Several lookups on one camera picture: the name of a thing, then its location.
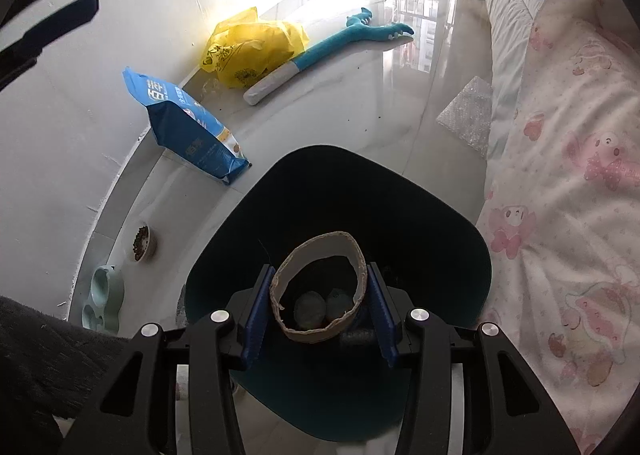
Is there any teal plush back scratcher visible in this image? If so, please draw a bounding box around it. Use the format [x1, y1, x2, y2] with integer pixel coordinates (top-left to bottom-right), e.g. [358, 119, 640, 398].
[243, 8, 414, 106]

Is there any yellow plastic bag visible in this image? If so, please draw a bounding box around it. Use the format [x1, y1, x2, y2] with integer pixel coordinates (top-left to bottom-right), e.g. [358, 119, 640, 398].
[200, 7, 309, 89]

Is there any cardboard tape roll ring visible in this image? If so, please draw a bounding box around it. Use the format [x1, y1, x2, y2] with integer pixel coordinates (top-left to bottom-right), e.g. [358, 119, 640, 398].
[269, 229, 369, 344]

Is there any pet food bowl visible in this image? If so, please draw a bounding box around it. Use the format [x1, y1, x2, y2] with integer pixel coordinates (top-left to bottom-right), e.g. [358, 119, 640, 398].
[130, 223, 157, 262]

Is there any pink patterned white duvet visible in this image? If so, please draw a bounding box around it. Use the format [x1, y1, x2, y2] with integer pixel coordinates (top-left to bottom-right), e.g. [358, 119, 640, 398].
[478, 0, 639, 454]

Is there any black trash bin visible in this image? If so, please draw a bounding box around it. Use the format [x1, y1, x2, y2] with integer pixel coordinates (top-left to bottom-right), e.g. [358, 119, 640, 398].
[186, 145, 491, 443]

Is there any white mattress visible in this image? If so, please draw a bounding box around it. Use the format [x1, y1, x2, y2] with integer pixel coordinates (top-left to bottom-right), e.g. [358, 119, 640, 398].
[483, 0, 542, 162]

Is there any white tissue wad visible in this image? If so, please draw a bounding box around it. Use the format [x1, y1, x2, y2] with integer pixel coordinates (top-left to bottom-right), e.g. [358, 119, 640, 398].
[293, 288, 354, 331]

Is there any blue cat food bag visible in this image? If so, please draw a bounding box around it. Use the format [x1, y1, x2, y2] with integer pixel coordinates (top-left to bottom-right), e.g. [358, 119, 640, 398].
[122, 67, 250, 186]

